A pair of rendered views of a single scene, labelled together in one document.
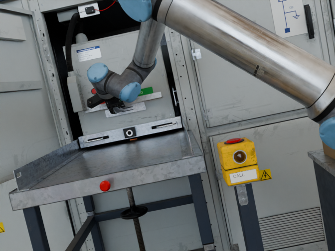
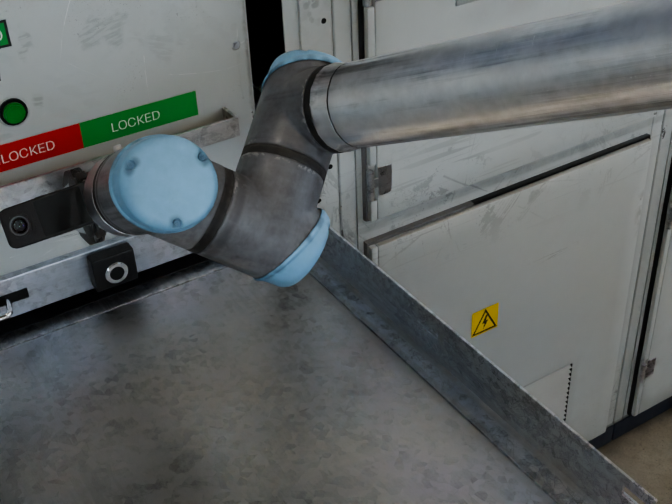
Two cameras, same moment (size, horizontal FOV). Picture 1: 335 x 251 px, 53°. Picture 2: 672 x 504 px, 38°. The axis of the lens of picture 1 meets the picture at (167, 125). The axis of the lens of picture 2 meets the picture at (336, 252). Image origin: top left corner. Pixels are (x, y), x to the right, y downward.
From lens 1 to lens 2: 1.02 m
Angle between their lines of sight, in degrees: 42
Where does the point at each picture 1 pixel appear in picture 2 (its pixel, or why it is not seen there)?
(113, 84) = (248, 238)
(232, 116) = (440, 180)
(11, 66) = not seen: outside the picture
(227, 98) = not seen: hidden behind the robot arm
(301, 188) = (550, 331)
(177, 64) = (306, 18)
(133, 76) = (312, 192)
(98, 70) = (179, 181)
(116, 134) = (60, 278)
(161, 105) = (222, 154)
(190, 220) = not seen: hidden behind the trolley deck
